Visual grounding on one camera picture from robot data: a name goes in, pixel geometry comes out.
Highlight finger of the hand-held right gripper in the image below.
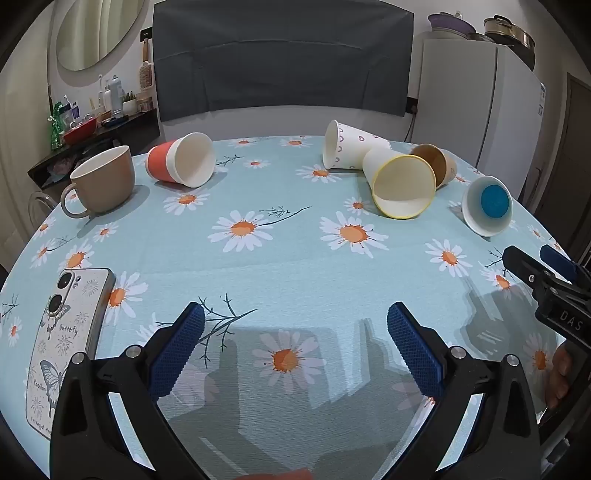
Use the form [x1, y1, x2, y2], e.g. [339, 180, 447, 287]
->
[502, 246, 556, 297]
[539, 244, 588, 283]

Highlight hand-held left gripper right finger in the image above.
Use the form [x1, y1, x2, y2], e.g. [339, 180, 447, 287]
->
[387, 302, 542, 480]

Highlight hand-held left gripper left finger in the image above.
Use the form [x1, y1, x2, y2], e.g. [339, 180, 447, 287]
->
[50, 302, 206, 480]

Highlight white cup with blue bottom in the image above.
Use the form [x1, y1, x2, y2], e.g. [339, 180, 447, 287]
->
[462, 175, 513, 237]

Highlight brown paper cup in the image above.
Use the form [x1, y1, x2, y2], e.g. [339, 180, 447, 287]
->
[410, 143, 458, 190]

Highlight yellow paper cup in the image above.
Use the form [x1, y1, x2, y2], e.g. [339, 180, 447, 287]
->
[362, 148, 437, 219]

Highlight orange paper cup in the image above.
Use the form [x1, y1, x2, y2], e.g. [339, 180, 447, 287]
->
[146, 132, 216, 188]

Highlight white heart-print paper cup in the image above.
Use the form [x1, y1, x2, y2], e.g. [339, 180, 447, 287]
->
[322, 119, 392, 171]

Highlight person's right hand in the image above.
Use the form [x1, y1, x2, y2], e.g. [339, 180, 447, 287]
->
[545, 344, 573, 411]

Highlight dark door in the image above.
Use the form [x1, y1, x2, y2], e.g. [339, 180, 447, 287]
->
[547, 74, 591, 259]

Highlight phone in butterfly case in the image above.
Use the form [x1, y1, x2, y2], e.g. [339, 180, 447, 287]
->
[23, 268, 116, 441]

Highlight daisy-print blue tablecloth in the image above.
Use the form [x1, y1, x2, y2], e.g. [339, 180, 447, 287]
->
[0, 135, 573, 480]

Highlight beige ceramic mug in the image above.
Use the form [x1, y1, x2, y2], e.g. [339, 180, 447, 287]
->
[60, 145, 136, 219]

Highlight white refrigerator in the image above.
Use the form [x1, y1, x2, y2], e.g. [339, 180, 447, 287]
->
[409, 38, 548, 190]

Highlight clear plastic chair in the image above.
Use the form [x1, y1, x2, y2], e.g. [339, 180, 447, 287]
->
[28, 191, 61, 224]

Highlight dark side shelf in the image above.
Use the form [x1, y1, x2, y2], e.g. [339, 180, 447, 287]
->
[28, 111, 161, 188]

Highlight steel pot with lid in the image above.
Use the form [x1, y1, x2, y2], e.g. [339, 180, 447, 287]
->
[483, 15, 536, 49]

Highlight green bottle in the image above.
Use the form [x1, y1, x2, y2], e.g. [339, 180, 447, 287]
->
[46, 104, 65, 151]

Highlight purple pot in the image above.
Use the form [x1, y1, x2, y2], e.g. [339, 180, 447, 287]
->
[427, 11, 476, 41]

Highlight dark grey cloth cover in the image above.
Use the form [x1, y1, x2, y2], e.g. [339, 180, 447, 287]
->
[151, 0, 415, 123]

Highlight black power cable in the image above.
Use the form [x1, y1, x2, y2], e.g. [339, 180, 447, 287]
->
[404, 99, 419, 141]

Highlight oval wall mirror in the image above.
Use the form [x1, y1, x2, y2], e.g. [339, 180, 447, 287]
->
[56, 0, 147, 72]

